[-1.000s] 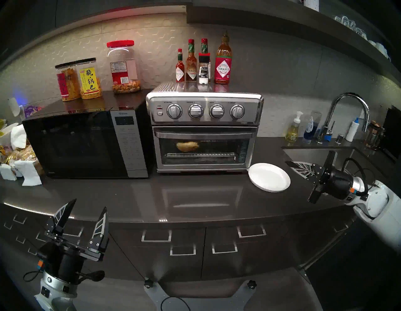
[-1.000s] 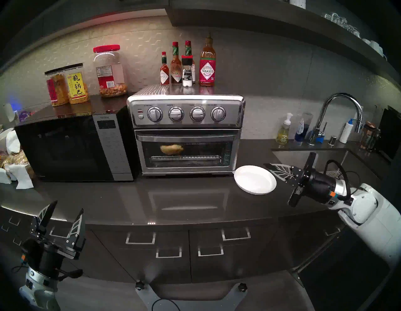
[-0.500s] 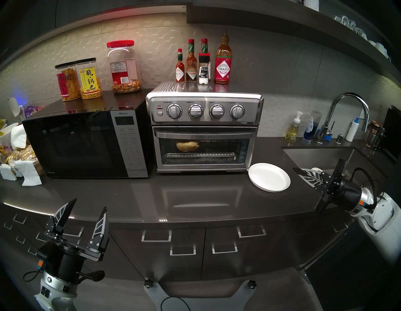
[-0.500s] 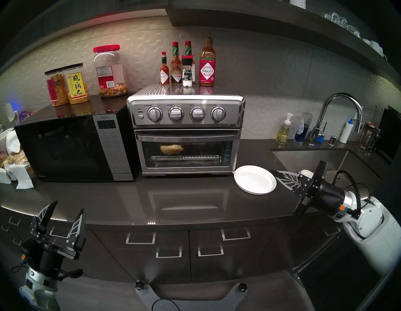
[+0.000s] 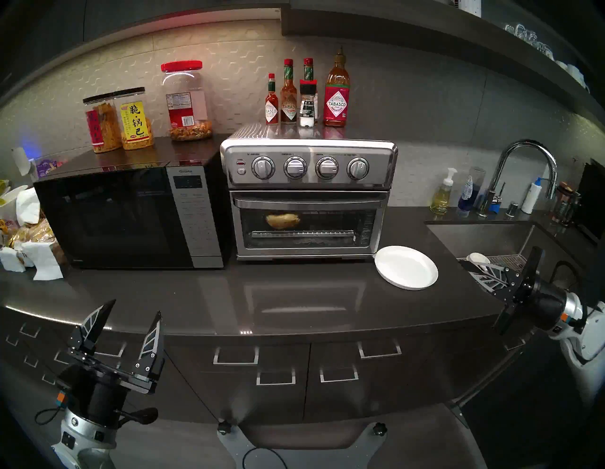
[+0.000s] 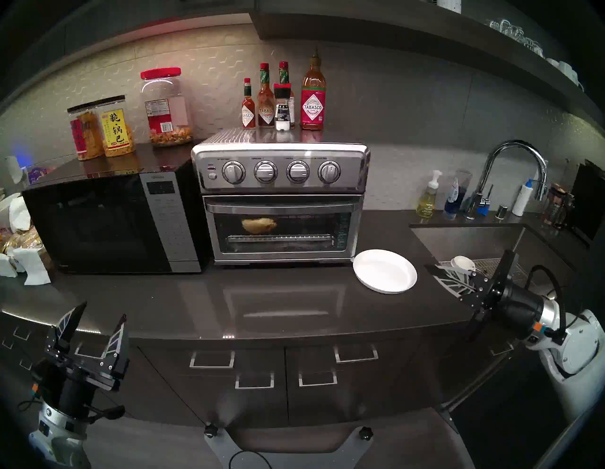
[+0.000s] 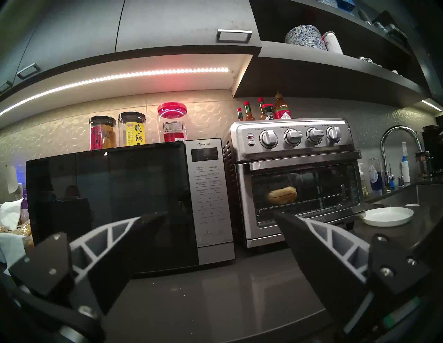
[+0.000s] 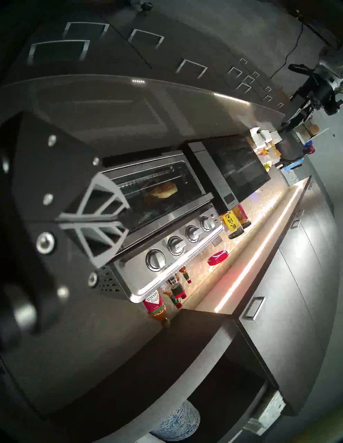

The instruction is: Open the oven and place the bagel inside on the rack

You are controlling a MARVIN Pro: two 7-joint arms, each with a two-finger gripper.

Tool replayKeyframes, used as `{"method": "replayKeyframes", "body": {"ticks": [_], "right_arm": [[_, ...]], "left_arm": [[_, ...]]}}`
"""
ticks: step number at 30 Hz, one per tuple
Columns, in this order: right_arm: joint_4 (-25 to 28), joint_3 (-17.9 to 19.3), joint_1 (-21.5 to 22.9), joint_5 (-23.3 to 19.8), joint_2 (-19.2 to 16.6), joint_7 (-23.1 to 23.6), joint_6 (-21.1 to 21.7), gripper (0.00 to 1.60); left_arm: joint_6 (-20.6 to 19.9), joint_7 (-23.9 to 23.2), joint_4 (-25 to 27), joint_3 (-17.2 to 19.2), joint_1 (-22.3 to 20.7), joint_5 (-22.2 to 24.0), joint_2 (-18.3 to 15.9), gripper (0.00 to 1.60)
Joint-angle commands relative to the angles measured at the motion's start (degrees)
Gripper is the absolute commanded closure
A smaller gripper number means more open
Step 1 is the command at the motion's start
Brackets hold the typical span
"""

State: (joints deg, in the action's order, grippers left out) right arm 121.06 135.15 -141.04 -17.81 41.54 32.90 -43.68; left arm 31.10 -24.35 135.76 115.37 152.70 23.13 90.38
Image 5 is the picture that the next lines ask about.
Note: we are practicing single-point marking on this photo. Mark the silver toaster oven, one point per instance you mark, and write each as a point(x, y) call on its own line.
point(312, 146)

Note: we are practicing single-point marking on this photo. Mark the white round plate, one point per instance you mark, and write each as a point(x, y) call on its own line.
point(406, 267)

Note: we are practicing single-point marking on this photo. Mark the black coffee machine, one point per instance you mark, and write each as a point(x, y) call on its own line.
point(593, 198)

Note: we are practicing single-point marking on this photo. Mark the white bottle blue cap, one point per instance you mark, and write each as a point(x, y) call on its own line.
point(531, 196)

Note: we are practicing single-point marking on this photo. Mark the glass oven door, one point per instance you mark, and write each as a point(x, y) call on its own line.
point(302, 203)

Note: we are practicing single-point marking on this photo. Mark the yellow label snack jar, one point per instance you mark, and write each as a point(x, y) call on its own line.
point(134, 123)

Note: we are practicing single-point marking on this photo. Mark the white tissue paper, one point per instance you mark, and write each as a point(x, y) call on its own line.
point(28, 205)

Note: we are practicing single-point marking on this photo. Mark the foil lined crumb tray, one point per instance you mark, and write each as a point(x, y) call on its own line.
point(302, 242)

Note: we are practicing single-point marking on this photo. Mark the black frame knob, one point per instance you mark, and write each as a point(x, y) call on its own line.
point(224, 427)
point(379, 429)

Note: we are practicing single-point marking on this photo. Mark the dark upper cabinet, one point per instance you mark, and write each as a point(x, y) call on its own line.
point(142, 19)

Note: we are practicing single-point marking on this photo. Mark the chrome gooseneck faucet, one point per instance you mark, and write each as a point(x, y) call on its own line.
point(524, 143)

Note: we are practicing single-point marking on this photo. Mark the black microwave oven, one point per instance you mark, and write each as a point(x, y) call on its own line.
point(118, 217)

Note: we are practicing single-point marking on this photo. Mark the purple snack package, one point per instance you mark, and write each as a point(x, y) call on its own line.
point(47, 165)

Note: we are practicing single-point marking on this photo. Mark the small chrome sink fixture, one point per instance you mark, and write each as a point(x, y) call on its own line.
point(512, 209)

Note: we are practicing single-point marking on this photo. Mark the large white paper sheet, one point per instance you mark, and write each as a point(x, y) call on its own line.
point(45, 260)

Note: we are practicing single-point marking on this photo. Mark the small Tabasco bottle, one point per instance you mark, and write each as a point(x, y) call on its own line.
point(272, 111)

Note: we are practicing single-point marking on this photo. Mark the dark wall shelf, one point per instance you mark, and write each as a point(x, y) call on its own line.
point(401, 33)

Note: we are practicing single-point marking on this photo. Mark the white bowl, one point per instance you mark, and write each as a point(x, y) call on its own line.
point(9, 198)

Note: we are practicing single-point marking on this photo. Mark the green label Tabasco bottle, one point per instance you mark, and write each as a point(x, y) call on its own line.
point(308, 70)

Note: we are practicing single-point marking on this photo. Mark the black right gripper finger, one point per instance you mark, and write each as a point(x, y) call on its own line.
point(503, 287)
point(491, 272)

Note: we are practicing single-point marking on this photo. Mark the medium orange Tabasco bottle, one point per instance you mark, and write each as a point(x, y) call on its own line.
point(289, 108)

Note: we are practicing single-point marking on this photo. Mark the white cylindrical canister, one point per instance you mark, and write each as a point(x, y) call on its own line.
point(468, 5)

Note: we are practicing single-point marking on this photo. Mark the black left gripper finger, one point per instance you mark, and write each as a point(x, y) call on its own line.
point(90, 331)
point(150, 354)

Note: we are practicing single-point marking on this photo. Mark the white lidded paper cup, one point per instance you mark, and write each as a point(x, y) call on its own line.
point(477, 257)

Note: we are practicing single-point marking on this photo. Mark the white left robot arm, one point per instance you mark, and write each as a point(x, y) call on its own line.
point(80, 442)

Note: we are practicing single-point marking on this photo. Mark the white wall dispenser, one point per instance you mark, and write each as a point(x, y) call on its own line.
point(21, 160)

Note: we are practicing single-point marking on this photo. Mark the black salt grinder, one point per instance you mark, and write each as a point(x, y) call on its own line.
point(307, 108)

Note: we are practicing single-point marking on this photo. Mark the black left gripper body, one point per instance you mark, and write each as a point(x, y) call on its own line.
point(94, 392)

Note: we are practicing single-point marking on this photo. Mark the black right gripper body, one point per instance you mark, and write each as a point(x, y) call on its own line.
point(543, 302)

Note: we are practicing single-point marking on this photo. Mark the small white paper sheet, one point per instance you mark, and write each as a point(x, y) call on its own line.
point(12, 260)

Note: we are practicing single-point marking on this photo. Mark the clear drinking glass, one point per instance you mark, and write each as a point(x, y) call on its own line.
point(520, 32)
point(531, 39)
point(544, 48)
point(508, 28)

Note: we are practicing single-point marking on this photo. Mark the toasted bagel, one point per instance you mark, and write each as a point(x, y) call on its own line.
point(282, 221)

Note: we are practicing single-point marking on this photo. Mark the dark base cabinet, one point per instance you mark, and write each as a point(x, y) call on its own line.
point(283, 402)

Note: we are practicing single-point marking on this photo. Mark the blue dish soap bottle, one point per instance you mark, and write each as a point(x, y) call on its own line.
point(465, 194)

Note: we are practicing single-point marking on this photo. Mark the bagged bread loaf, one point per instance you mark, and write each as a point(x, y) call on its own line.
point(40, 234)

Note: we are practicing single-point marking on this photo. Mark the small blue plastic item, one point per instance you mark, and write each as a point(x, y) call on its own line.
point(495, 206)

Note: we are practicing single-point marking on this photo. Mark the copper glass french press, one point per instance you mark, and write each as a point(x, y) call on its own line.
point(562, 203)

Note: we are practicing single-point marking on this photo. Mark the grey robot base frame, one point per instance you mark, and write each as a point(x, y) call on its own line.
point(232, 451)

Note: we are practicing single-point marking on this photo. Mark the white mug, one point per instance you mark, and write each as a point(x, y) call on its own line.
point(562, 65)
point(575, 73)

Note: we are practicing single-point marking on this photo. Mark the red lid plastic jar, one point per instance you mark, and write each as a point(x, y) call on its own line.
point(186, 108)

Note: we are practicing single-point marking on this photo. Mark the large Tabasco bottle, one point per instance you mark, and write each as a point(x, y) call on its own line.
point(337, 104)

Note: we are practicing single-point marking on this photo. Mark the red label snack jar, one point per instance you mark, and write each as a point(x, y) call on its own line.
point(99, 127)

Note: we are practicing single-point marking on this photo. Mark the yellow hand soap dispenser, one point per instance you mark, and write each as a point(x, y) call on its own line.
point(442, 201)

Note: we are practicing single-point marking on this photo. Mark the silver oven knob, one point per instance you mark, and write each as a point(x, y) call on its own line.
point(327, 168)
point(263, 168)
point(358, 169)
point(295, 168)

